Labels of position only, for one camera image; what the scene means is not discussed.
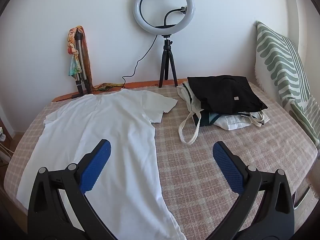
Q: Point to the metal bar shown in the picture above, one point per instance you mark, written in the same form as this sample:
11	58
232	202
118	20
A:
303	197

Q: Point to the black phone holder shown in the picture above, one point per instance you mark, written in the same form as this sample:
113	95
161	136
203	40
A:
166	17

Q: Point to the black folded garment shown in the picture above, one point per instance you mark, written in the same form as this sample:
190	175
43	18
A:
225	95

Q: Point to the white t-shirt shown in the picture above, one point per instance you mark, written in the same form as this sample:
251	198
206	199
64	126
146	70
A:
112	130

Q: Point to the green patterned cushion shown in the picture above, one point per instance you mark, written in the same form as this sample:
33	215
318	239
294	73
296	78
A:
275	62

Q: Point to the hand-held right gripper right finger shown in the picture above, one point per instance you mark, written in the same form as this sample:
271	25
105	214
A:
226	166

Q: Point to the white folded garment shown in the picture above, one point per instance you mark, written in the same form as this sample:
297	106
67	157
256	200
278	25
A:
232	123

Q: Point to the cream tote bag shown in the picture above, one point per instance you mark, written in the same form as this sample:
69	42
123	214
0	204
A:
187	95

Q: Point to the silver tripod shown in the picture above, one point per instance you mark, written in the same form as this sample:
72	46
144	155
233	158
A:
80	52

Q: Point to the small black tripod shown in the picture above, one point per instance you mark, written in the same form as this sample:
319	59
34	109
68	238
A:
167	52

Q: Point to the pink plaid blanket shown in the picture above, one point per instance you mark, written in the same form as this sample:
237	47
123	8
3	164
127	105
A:
200	167

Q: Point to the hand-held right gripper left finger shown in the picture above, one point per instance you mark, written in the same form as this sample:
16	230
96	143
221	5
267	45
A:
96	165

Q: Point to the colourful floral scarf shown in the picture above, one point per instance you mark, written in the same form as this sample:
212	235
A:
73	65

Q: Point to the dark green folded garment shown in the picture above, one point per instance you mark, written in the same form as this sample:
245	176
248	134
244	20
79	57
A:
206	118

